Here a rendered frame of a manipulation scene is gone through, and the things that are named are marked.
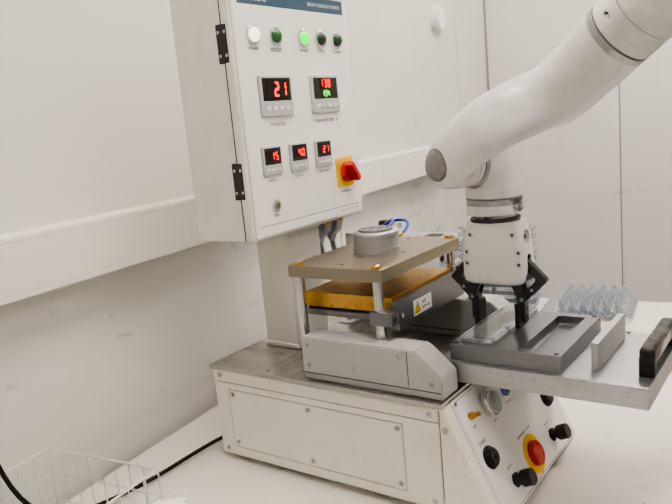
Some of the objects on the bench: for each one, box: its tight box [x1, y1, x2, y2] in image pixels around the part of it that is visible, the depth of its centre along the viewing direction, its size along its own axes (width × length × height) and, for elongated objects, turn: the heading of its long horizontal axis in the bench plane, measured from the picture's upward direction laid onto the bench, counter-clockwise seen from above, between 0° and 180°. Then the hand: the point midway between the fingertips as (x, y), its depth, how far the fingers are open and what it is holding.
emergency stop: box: [527, 439, 545, 466], centre depth 110 cm, size 2×4×4 cm, turn 171°
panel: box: [450, 384, 573, 504], centre depth 110 cm, size 2×30×19 cm, turn 171°
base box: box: [214, 369, 575, 504], centre depth 125 cm, size 54×38×17 cm
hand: (500, 314), depth 108 cm, fingers open, 6 cm apart
